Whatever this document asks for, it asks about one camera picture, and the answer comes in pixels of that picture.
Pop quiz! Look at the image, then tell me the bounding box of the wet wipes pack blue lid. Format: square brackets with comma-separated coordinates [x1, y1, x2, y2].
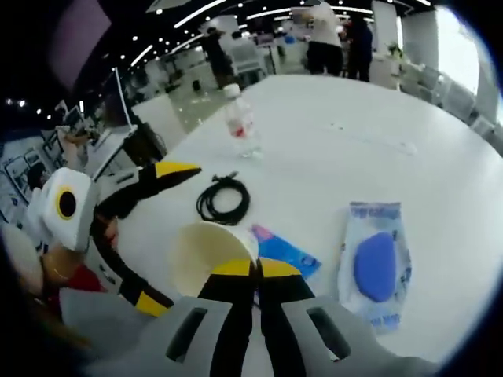
[336, 200, 413, 336]

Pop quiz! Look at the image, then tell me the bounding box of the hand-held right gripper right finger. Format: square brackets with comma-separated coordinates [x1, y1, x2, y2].
[255, 257, 398, 377]

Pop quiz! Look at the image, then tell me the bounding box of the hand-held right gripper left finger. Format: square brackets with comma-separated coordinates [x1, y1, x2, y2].
[135, 257, 256, 377]

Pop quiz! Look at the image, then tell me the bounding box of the photo display board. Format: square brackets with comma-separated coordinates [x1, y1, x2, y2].
[2, 151, 45, 221]

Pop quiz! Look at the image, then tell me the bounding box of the clear plastic water bottle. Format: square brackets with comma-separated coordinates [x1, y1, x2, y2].
[222, 82, 263, 159]

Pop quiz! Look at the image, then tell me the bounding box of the white paper cup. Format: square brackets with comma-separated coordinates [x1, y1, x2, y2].
[171, 220, 260, 298]

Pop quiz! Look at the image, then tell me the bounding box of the thin desk monitor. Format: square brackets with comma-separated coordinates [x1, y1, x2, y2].
[102, 65, 138, 133]

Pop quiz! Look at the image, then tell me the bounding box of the blue tissue pack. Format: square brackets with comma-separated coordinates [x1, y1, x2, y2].
[251, 223, 323, 280]

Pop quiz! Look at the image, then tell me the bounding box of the pink wall panel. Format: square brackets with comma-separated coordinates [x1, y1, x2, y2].
[50, 0, 114, 92]

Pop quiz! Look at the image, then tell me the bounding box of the white office chair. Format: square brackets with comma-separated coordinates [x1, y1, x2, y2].
[231, 38, 263, 88]

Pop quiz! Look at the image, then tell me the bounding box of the person's left hand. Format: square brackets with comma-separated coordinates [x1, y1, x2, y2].
[40, 244, 83, 291]

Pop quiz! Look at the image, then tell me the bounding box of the black cable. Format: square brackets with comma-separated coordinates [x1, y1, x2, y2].
[195, 170, 252, 227]

